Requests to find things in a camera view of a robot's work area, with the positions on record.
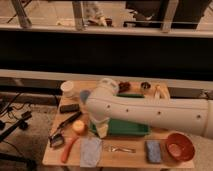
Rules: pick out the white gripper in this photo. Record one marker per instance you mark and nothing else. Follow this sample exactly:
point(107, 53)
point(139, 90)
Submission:
point(102, 130)

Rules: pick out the yellow red apple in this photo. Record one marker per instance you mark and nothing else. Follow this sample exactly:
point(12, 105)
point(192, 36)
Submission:
point(79, 127)

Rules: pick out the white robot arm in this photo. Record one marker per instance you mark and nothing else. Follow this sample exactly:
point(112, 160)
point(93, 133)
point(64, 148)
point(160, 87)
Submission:
point(193, 116)

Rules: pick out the blue plastic cup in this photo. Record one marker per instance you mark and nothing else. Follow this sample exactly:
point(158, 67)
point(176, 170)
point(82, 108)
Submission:
point(84, 95)

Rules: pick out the white plastic cup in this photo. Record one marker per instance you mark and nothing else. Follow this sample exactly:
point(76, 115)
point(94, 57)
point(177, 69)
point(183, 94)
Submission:
point(67, 88)

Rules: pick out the small metal cup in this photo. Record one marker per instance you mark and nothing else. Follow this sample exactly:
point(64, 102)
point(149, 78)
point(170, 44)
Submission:
point(145, 86)

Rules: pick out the green plastic tray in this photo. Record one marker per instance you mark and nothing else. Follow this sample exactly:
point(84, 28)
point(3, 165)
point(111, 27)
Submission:
point(126, 128)

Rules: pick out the metal fork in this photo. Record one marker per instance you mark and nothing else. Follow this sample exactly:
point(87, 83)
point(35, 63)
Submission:
point(120, 149)

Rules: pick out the grey blue cloth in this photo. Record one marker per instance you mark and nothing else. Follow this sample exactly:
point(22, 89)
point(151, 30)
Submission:
point(90, 152)

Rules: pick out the black eraser block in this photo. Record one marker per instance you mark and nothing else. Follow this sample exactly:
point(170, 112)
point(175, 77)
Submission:
point(69, 108)

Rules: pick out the bunch of dark grapes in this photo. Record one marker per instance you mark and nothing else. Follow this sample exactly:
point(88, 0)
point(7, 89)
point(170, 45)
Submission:
point(124, 86)

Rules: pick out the blue sponge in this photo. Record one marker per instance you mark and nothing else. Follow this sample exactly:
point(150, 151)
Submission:
point(153, 151)

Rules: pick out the red orange bowl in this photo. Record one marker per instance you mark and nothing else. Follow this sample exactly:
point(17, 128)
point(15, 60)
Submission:
point(180, 147)

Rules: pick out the black camera stand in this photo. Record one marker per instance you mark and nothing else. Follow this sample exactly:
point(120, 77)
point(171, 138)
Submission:
point(30, 164)

